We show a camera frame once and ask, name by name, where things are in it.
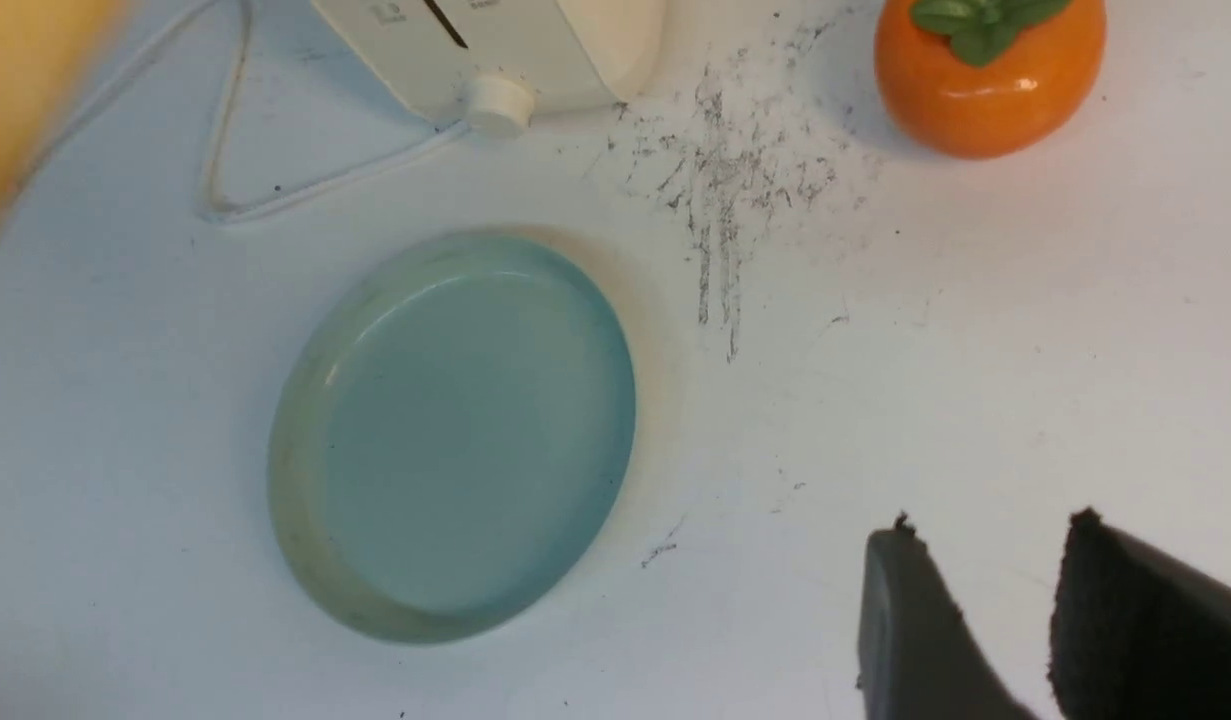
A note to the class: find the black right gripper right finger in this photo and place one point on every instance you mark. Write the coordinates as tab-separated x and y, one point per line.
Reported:
1136	633

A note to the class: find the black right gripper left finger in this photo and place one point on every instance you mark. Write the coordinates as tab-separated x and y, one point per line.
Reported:
917	657

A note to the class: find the toast slice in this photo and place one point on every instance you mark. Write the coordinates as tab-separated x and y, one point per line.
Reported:
46	50

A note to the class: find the light blue round plate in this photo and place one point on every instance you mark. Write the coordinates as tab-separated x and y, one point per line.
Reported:
452	438

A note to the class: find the orange persimmon with green leaf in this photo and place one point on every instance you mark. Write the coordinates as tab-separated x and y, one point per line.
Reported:
983	79

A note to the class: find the white two-slot toaster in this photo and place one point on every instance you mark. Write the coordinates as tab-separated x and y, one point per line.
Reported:
497	65

